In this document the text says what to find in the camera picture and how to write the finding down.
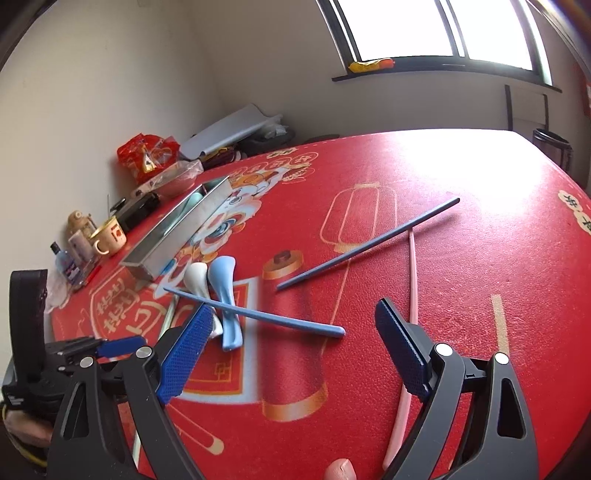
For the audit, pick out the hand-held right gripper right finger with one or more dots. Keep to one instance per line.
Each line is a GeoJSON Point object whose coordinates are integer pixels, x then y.
{"type": "Point", "coordinates": [401, 350]}

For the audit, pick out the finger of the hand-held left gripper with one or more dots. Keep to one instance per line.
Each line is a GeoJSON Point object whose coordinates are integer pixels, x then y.
{"type": "Point", "coordinates": [120, 347]}

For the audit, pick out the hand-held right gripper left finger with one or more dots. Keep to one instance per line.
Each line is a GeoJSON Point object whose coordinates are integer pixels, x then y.
{"type": "Point", "coordinates": [184, 355]}

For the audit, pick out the pink chopstick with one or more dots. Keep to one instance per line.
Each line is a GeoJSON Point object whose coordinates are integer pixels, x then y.
{"type": "Point", "coordinates": [413, 277]}

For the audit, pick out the blue spoon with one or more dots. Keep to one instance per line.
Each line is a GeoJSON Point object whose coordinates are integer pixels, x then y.
{"type": "Point", "coordinates": [221, 277]}

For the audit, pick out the light blue chopstick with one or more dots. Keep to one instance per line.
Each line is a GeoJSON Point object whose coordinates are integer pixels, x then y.
{"type": "Point", "coordinates": [277, 318]}

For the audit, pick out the metal utensil tray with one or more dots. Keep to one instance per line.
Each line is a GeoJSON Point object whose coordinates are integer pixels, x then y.
{"type": "Point", "coordinates": [184, 240]}

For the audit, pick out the person's left hand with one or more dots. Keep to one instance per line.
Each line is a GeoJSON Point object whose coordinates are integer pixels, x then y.
{"type": "Point", "coordinates": [27, 427]}

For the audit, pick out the person's right hand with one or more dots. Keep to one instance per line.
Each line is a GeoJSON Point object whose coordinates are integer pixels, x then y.
{"type": "Point", "coordinates": [340, 470]}

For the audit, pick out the white chopstick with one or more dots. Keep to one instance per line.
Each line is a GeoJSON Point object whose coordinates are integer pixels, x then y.
{"type": "Point", "coordinates": [170, 314]}

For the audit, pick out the white tissue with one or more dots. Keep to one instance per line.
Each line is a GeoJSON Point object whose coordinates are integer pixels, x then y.
{"type": "Point", "coordinates": [57, 288]}

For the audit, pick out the small blue bottle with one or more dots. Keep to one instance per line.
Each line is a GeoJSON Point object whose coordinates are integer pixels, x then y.
{"type": "Point", "coordinates": [67, 267]}

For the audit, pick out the white spoon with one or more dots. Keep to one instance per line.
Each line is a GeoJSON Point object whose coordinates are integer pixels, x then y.
{"type": "Point", "coordinates": [194, 277]}

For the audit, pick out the yellow mug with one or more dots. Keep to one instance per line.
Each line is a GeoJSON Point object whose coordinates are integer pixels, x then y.
{"type": "Point", "coordinates": [113, 237]}

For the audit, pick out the dark blue chopstick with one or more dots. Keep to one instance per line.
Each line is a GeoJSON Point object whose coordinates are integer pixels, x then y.
{"type": "Point", "coordinates": [369, 242]}

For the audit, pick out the black box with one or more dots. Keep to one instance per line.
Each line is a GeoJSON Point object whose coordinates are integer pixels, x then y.
{"type": "Point", "coordinates": [136, 210]}

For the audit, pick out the plastic covered bowl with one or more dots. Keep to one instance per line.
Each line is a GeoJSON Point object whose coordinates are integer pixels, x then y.
{"type": "Point", "coordinates": [178, 182]}

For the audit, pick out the red snack bag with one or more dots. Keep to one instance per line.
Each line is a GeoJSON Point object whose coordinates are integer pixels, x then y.
{"type": "Point", "coordinates": [143, 154]}

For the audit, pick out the black bag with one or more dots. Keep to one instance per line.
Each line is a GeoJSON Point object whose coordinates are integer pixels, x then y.
{"type": "Point", "coordinates": [272, 138]}

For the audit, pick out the dark rice cooker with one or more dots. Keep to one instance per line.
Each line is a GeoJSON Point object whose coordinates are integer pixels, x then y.
{"type": "Point", "coordinates": [551, 147]}

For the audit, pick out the yellow toy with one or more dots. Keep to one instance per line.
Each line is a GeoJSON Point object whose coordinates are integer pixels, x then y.
{"type": "Point", "coordinates": [369, 66]}

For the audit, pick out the dark windowsill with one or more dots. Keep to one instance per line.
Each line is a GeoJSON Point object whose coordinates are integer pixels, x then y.
{"type": "Point", "coordinates": [461, 64]}

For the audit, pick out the dark framed window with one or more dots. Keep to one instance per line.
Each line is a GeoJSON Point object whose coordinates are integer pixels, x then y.
{"type": "Point", "coordinates": [392, 27]}

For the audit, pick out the black metal rack frame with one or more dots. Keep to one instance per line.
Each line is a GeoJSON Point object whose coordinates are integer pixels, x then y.
{"type": "Point", "coordinates": [509, 106]}

